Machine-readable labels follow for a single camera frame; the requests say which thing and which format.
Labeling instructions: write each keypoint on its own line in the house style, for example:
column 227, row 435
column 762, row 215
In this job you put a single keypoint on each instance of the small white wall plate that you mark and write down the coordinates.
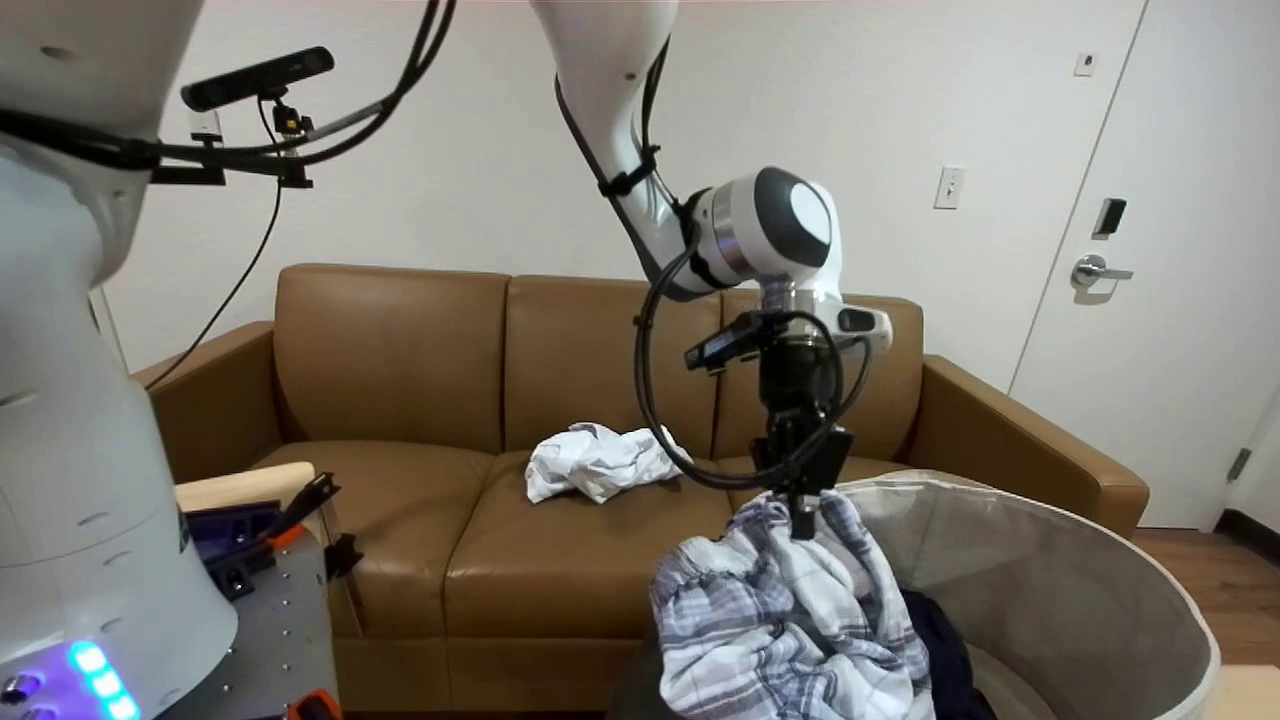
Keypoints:
column 1086, row 64

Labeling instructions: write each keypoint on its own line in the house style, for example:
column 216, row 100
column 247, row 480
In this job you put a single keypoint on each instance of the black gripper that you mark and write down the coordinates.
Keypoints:
column 800, row 446

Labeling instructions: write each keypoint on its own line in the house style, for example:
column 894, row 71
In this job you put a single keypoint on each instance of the white fabric laundry bag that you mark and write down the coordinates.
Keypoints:
column 1064, row 586

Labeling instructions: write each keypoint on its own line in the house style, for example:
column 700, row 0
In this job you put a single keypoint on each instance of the white light switch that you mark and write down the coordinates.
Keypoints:
column 951, row 190

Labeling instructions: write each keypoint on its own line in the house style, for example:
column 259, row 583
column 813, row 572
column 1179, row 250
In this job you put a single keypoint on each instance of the dark navy cloth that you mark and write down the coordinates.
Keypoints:
column 951, row 665

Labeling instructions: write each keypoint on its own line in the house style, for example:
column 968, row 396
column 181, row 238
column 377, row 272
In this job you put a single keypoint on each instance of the black door hinge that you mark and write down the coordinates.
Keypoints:
column 1243, row 467

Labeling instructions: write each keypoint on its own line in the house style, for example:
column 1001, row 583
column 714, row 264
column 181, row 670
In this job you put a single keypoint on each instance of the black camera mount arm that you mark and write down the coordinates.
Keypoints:
column 214, row 170

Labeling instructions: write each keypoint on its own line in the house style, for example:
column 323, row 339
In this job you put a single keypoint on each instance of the white crumpled cloth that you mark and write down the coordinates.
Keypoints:
column 602, row 467

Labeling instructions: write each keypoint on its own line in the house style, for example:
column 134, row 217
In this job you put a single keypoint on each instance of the black door card reader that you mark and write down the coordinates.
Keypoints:
column 1108, row 217

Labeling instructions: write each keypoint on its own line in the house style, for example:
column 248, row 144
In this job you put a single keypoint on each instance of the black bar-shaped camera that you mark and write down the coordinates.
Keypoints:
column 255, row 78

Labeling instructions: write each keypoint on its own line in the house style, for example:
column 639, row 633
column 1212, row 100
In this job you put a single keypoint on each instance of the brown leather couch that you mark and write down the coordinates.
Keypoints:
column 401, row 362

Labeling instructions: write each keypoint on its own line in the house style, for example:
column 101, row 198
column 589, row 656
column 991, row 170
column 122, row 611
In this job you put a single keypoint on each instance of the black orange clamp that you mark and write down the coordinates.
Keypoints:
column 303, row 504

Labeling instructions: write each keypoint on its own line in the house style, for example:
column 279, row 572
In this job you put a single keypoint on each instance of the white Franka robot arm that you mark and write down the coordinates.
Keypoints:
column 81, row 467

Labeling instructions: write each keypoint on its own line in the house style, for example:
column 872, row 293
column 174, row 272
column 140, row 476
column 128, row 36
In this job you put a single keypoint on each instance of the white door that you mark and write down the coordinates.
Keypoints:
column 1185, row 385

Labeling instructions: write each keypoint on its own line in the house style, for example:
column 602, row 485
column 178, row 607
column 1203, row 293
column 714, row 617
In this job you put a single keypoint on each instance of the small black clamp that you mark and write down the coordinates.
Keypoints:
column 340, row 557

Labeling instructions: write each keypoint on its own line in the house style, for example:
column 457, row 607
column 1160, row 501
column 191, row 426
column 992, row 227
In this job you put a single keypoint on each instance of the beige rug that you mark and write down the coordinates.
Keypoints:
column 1244, row 694

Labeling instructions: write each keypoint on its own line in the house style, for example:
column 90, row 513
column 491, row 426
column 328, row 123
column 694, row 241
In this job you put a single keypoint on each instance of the grey perforated base plate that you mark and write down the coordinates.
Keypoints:
column 275, row 640

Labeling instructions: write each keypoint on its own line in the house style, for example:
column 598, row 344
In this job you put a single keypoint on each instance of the blue white plaid cloth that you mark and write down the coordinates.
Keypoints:
column 785, row 626

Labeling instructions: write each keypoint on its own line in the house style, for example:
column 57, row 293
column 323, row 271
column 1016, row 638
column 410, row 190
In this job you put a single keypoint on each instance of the small red object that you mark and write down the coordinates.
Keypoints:
column 312, row 707

